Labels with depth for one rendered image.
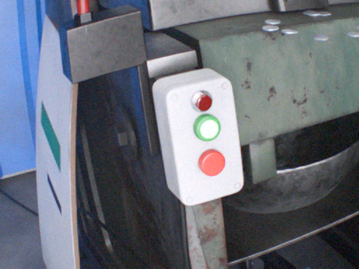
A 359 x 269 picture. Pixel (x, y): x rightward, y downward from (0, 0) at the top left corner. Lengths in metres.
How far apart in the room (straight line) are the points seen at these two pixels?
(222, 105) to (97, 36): 0.16
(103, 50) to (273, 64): 0.23
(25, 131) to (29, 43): 0.27
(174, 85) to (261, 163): 0.23
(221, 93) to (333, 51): 0.25
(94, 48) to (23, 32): 1.38
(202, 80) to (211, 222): 0.19
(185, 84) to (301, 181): 0.38
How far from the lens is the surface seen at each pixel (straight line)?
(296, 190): 1.31
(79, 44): 1.02
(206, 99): 0.97
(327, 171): 1.31
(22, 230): 2.18
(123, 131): 1.22
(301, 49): 1.14
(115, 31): 1.02
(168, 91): 0.97
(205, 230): 1.09
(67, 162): 1.41
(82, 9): 1.03
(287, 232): 1.31
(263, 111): 1.14
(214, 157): 0.99
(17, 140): 2.49
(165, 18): 1.16
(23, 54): 2.42
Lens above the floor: 0.92
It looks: 20 degrees down
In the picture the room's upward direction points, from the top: 9 degrees counter-clockwise
